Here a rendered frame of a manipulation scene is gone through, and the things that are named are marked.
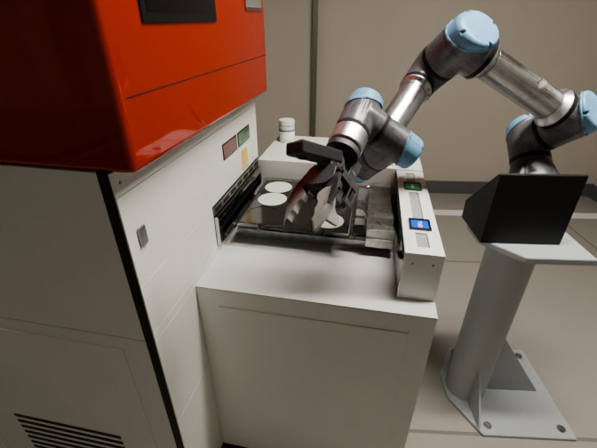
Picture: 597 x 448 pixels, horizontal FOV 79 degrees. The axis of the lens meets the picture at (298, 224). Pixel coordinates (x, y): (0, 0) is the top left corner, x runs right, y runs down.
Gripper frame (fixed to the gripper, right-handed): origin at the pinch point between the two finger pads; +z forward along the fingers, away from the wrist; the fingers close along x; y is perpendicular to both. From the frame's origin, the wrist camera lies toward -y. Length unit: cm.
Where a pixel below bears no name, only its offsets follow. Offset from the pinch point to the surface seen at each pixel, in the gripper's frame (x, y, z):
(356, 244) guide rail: 20, 43, -22
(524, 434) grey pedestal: -13, 145, 0
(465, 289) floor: 32, 175, -72
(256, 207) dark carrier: 49, 23, -21
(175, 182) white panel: 32.4, -10.4, -3.5
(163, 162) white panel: 29.1, -16.1, -4.1
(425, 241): -5.0, 36.5, -20.2
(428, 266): -7.5, 36.9, -13.4
